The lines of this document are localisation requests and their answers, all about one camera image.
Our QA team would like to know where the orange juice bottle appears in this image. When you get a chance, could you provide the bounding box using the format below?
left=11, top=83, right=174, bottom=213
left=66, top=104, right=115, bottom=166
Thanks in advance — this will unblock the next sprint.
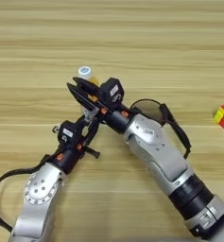
left=78, top=65, right=100, bottom=95

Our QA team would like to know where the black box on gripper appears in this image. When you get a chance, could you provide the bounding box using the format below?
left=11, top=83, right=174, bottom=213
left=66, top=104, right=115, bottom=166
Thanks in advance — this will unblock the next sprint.
left=58, top=121, right=83, bottom=145
left=98, top=78, right=125, bottom=110

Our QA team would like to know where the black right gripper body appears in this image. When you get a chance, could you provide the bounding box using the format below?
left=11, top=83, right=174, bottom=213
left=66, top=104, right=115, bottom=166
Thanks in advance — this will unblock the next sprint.
left=91, top=101, right=142, bottom=135

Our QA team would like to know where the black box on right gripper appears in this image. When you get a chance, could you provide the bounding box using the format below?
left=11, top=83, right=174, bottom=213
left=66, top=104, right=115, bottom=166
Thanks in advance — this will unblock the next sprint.
left=98, top=78, right=125, bottom=110

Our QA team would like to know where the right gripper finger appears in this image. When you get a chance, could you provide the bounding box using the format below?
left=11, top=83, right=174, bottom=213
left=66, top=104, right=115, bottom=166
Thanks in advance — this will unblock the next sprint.
left=72, top=77, right=102, bottom=103
left=66, top=81, right=99, bottom=110

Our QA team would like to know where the black mesh cup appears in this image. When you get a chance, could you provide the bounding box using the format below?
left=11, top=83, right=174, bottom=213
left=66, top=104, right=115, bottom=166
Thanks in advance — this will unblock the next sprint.
left=129, top=98, right=168, bottom=127

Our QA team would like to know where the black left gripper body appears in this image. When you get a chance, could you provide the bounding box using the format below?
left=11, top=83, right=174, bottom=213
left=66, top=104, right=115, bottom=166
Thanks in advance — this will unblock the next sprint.
left=50, top=116, right=101, bottom=175

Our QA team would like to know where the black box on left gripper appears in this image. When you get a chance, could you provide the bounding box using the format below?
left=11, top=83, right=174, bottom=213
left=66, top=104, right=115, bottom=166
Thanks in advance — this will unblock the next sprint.
left=58, top=121, right=83, bottom=145

